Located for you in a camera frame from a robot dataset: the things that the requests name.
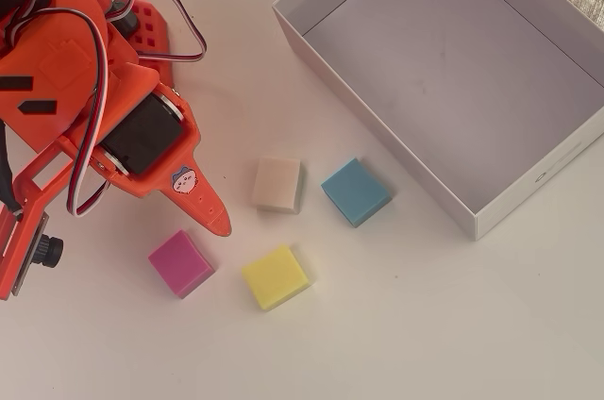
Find orange gripper with servo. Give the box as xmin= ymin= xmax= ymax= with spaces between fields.
xmin=60 ymin=63 xmax=233 ymax=237

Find yellow foam cuboid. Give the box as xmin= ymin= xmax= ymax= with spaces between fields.
xmin=241 ymin=243 xmax=311 ymax=311

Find pink foam cuboid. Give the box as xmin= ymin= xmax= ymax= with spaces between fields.
xmin=147 ymin=228 xmax=217 ymax=300

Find beige foam cuboid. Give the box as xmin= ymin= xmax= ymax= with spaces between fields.
xmin=251 ymin=156 xmax=303 ymax=215

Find blue foam cuboid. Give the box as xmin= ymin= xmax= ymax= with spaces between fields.
xmin=320 ymin=158 xmax=393 ymax=229

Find white cardboard box bin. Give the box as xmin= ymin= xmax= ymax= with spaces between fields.
xmin=271 ymin=0 xmax=604 ymax=243

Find gripper servo cable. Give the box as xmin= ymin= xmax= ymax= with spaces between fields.
xmin=67 ymin=7 xmax=113 ymax=218

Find long looping servo cable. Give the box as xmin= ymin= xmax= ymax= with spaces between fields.
xmin=51 ymin=0 xmax=209 ymax=64

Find wrist camera with orange bracket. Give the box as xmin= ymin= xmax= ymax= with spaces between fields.
xmin=0 ymin=135 xmax=76 ymax=302

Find orange robot base plate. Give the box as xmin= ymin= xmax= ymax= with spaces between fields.
xmin=110 ymin=0 xmax=179 ymax=90

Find black camera cable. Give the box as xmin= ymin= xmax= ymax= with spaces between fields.
xmin=0 ymin=117 xmax=24 ymax=221

